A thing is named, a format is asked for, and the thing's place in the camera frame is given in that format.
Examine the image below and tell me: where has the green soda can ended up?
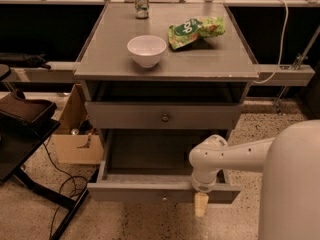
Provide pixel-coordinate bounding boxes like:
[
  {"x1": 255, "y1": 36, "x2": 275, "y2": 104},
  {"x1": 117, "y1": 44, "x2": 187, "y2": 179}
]
[{"x1": 134, "y1": 0, "x2": 149, "y2": 19}]

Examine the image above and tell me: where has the grey drawer cabinet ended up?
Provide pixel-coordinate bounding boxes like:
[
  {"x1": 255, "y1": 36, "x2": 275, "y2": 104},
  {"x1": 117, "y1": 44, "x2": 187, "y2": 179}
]
[{"x1": 73, "y1": 2, "x2": 260, "y2": 185}]

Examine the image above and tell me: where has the cardboard box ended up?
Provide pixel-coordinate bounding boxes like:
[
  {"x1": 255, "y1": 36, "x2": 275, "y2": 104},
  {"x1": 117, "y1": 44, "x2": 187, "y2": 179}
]
[{"x1": 53, "y1": 84, "x2": 103, "y2": 164}]

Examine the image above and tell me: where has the black rolling stand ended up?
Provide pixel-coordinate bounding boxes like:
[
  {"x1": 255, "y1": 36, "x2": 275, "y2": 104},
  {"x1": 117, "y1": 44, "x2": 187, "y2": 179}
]
[{"x1": 0, "y1": 63, "x2": 99, "y2": 240}]

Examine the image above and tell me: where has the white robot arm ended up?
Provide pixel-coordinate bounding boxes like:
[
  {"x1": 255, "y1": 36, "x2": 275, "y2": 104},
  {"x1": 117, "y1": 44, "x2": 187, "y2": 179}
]
[{"x1": 189, "y1": 120, "x2": 320, "y2": 240}]

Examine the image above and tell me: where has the grey drawer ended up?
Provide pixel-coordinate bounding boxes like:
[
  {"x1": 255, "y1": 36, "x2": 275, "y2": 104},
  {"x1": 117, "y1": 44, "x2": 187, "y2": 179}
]
[
  {"x1": 87, "y1": 128, "x2": 242, "y2": 205},
  {"x1": 85, "y1": 102, "x2": 242, "y2": 130}
]

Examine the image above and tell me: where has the grey top drawer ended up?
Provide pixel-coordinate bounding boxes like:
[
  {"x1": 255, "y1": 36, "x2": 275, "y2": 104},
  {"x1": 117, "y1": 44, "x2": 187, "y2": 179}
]
[{"x1": 85, "y1": 102, "x2": 242, "y2": 130}]

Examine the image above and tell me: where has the green chip bag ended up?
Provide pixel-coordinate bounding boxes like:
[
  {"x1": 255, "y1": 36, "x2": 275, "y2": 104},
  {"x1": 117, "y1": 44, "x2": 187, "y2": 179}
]
[{"x1": 167, "y1": 17, "x2": 225, "y2": 50}]

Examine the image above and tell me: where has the black floor cable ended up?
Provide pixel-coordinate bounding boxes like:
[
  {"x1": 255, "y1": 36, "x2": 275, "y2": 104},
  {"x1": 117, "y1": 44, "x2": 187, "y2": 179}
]
[{"x1": 42, "y1": 142, "x2": 88, "y2": 240}]

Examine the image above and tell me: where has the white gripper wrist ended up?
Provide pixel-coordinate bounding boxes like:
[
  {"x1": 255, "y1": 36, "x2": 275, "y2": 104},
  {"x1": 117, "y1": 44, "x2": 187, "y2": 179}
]
[{"x1": 189, "y1": 135, "x2": 228, "y2": 217}]

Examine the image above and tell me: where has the white hanging cable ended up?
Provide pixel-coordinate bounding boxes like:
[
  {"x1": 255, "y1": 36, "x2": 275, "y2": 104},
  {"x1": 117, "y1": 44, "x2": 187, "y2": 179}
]
[{"x1": 252, "y1": 0, "x2": 290, "y2": 85}]

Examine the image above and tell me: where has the white bowl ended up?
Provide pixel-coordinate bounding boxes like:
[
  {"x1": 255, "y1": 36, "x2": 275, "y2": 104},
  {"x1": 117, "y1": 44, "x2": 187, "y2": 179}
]
[{"x1": 127, "y1": 35, "x2": 167, "y2": 68}]

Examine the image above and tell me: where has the grey metal rail beam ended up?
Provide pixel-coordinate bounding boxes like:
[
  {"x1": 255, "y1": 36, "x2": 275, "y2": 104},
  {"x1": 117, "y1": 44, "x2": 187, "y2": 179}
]
[{"x1": 1, "y1": 62, "x2": 315, "y2": 86}]

